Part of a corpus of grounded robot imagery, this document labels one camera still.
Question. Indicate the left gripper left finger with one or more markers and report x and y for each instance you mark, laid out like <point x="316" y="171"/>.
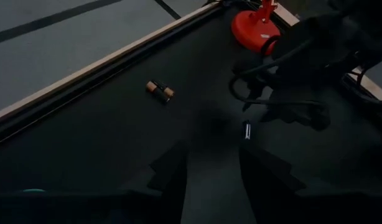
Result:
<point x="175" y="174"/>

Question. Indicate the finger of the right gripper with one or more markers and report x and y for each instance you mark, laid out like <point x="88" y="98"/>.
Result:
<point x="300" y="113"/>
<point x="256" y="93"/>

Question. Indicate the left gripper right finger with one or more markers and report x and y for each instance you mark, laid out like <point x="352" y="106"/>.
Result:
<point x="265" y="186"/>

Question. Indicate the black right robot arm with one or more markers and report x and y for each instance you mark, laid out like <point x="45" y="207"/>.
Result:
<point x="365" y="31"/>

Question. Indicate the red desk lamp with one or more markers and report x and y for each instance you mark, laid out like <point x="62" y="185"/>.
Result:
<point x="250" y="28"/>

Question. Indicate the black copper-top battery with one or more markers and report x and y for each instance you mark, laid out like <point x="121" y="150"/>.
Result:
<point x="169" y="92"/>
<point x="151" y="86"/>

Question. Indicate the teal plastic bin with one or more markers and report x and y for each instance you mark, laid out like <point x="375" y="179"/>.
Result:
<point x="34" y="190"/>

